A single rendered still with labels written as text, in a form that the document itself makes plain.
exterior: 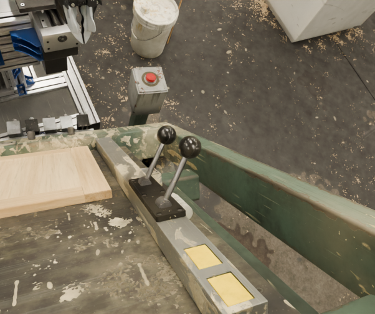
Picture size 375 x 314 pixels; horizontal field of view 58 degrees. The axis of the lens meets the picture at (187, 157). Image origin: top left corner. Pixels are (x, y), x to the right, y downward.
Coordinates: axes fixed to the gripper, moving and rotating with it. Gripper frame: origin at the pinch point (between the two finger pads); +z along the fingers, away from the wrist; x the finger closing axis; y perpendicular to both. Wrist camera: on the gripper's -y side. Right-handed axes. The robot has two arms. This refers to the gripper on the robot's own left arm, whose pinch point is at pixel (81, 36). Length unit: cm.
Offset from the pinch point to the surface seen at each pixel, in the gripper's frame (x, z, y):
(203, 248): -2, 6, 58
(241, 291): -3, 2, 67
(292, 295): 9, 14, 66
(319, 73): 217, 103, -97
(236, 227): 81, 144, -19
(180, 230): -2, 8, 53
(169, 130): 6.3, 7.1, 32.1
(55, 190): -15.7, 24.8, 20.0
